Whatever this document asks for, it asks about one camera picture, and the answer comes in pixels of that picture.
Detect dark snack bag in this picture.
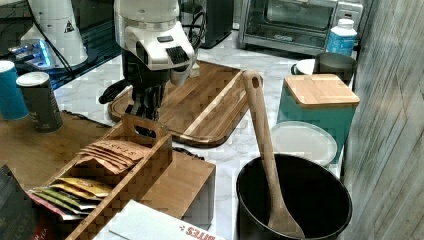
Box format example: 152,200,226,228
0,165,49,240

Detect silver toaster oven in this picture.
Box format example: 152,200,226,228
238,0,364,55

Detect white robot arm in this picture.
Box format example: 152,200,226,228
114,0,196,120

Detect dark grey tumbler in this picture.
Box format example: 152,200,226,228
313,52,357,85

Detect yellow green tea bag packets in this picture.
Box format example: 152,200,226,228
28,177,112,221

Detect wooden drawer cabinet stand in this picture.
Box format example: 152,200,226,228
1,113,215,229

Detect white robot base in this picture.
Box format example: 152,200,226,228
8,0,92,71

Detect teal canister with wooden lid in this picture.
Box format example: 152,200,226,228
277,74,360,164

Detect white and blue bottle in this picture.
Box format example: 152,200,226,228
326,18,357,56

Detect cinnamon bites cereal box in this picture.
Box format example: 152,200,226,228
92,200,226,240

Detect glass jar of cereal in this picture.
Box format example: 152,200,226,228
271,121,338,166

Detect blue shaker can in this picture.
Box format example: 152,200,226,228
0,60,28,120

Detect grey shaker can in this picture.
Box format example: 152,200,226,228
16,72,63,133

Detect black utensil holder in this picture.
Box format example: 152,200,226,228
235,154,353,240

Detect wooden spoon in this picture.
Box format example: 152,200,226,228
242,70,305,239

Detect wooden cutting board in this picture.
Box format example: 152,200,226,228
107,60,254,149

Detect wooden tea bag caddy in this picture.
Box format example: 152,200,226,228
46,114,172,240

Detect brown tea bag packets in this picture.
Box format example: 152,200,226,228
76,140,150,174

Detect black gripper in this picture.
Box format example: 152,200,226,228
122,50,170,121

